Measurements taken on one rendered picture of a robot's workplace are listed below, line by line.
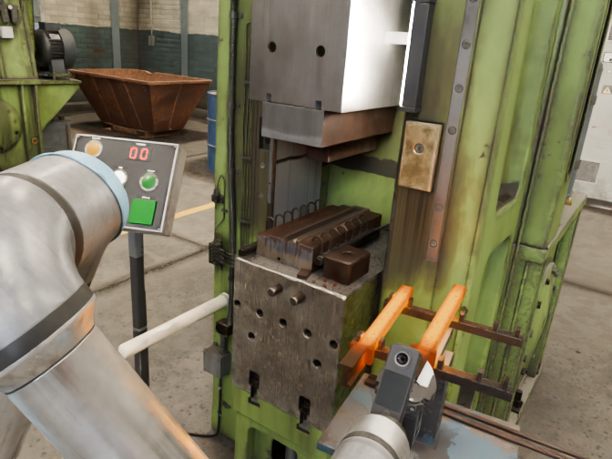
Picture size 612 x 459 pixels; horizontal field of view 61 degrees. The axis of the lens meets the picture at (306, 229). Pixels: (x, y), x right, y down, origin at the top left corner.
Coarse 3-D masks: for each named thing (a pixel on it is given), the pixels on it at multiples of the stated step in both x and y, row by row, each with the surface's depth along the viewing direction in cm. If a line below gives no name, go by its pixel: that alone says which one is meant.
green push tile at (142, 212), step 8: (136, 200) 158; (144, 200) 158; (152, 200) 158; (136, 208) 158; (144, 208) 157; (152, 208) 157; (136, 216) 157; (144, 216) 157; (152, 216) 157; (144, 224) 157; (152, 224) 157
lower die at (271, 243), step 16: (336, 208) 181; (352, 208) 179; (288, 224) 165; (304, 224) 163; (336, 224) 162; (272, 240) 152; (304, 240) 149; (320, 240) 150; (336, 240) 155; (368, 240) 174; (272, 256) 154; (288, 256) 150; (304, 256) 147
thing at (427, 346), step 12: (456, 288) 122; (444, 300) 115; (456, 300) 116; (444, 312) 109; (432, 324) 103; (444, 324) 104; (432, 336) 98; (420, 348) 92; (432, 348) 94; (432, 360) 92; (420, 372) 86
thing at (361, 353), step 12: (408, 288) 128; (396, 300) 121; (384, 312) 115; (396, 312) 116; (372, 324) 110; (384, 324) 110; (372, 336) 105; (360, 348) 99; (372, 348) 100; (348, 360) 95; (360, 360) 99; (372, 360) 101; (348, 372) 94; (360, 372) 99; (348, 384) 94
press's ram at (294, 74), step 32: (256, 0) 135; (288, 0) 130; (320, 0) 125; (352, 0) 121; (384, 0) 133; (256, 32) 137; (288, 32) 132; (320, 32) 127; (352, 32) 124; (384, 32) 137; (256, 64) 140; (288, 64) 134; (320, 64) 129; (352, 64) 128; (384, 64) 141; (256, 96) 143; (288, 96) 137; (320, 96) 131; (352, 96) 132; (384, 96) 146
